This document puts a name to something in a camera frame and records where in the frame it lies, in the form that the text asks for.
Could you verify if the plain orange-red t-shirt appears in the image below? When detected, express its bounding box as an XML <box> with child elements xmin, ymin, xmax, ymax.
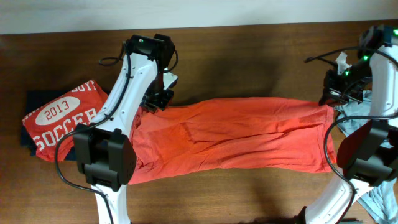
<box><xmin>131</xmin><ymin>97</ymin><xmax>336</xmax><ymax>184</ymax></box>

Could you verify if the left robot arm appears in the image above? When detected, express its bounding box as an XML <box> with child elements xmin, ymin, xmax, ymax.
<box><xmin>73</xmin><ymin>34</ymin><xmax>178</xmax><ymax>223</ymax></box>

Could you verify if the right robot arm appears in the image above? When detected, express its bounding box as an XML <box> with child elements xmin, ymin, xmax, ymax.
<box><xmin>293</xmin><ymin>25</ymin><xmax>397</xmax><ymax>223</ymax></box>

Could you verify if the folded red soccer shirt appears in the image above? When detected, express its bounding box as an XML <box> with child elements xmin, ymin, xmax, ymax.
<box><xmin>22</xmin><ymin>80</ymin><xmax>108</xmax><ymax>162</ymax></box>

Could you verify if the folded navy blue garment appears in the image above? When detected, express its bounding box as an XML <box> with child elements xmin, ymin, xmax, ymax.
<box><xmin>20</xmin><ymin>90</ymin><xmax>68</xmax><ymax>156</ymax></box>

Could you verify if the light blue crumpled shirt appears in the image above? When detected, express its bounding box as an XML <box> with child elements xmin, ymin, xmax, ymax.
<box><xmin>335</xmin><ymin>90</ymin><xmax>397</xmax><ymax>224</ymax></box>

